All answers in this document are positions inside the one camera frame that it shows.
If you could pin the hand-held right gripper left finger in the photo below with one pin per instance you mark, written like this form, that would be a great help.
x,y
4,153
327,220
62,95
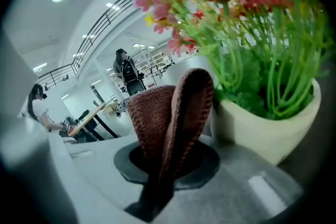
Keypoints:
x,y
31,165

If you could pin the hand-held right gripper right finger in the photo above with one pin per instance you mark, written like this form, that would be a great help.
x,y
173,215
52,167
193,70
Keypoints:
x,y
312,154

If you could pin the cream ceramic flower pot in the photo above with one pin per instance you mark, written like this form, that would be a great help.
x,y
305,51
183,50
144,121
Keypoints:
x,y
262,133

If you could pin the brown knitted cloth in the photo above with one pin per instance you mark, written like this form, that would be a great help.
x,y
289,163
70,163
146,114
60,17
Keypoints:
x,y
157,118

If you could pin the wooden table with black legs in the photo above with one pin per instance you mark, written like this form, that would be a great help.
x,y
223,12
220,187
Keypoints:
x,y
90,116

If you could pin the rectangular ceiling light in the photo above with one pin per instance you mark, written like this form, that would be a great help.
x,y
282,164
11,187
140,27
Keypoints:
x,y
39,66
88,36
113,6

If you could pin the artificial flowers with green stems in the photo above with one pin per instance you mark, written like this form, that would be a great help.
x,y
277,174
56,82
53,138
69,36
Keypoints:
x,y
252,42

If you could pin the black metal balcony railing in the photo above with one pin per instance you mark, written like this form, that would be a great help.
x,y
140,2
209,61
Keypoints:
x,y
89,36

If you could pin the grey round container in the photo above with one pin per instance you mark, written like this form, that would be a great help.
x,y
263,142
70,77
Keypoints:
x,y
183,66

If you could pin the light wooden shelf racks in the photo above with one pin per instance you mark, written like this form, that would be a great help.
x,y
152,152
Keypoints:
x,y
155,61

